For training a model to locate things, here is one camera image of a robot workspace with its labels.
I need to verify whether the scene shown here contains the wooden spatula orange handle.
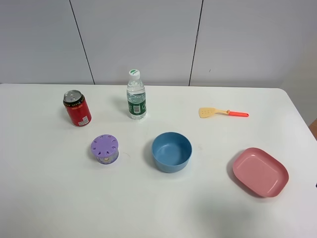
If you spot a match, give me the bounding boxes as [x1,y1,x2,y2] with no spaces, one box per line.
[199,108,249,118]

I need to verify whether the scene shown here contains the clear water bottle green label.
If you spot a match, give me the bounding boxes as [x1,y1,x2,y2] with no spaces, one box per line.
[127,69,147,119]

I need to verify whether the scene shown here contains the blue bowl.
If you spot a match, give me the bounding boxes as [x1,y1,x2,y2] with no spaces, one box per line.
[151,132,192,173]

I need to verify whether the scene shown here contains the purple air freshener container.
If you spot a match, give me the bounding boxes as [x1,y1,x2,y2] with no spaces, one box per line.
[90,134,119,165]

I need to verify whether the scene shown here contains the red soda can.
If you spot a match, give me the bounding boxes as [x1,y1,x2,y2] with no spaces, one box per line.
[63,90,92,126]

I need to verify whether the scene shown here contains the pink rectangular plate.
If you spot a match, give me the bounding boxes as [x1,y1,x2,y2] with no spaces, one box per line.
[232,147,289,198]

